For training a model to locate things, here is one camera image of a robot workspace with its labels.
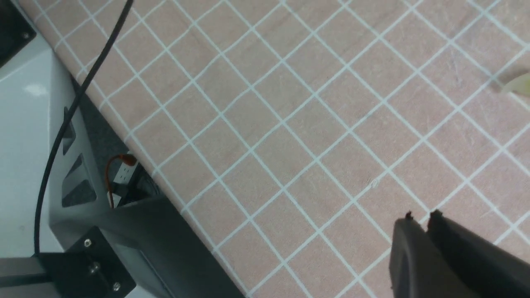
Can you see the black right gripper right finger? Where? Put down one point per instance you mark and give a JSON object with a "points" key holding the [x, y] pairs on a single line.
{"points": [[484, 268]]}

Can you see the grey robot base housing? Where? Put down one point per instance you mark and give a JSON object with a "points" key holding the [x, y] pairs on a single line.
{"points": [[51, 193]]}

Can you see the white connector with orange wire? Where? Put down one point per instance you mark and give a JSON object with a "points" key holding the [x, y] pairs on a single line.
{"points": [[121, 190]]}

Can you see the pale green dumpling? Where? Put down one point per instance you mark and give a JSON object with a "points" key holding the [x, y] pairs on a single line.
{"points": [[519, 85]]}

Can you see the pink checkered tablecloth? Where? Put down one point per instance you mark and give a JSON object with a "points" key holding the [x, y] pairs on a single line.
{"points": [[291, 134]]}

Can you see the black metal mounting bracket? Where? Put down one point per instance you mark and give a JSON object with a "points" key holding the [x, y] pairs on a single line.
{"points": [[90, 268]]}

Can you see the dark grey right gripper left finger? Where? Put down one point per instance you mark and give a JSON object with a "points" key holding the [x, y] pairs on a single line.
{"points": [[417, 267]]}

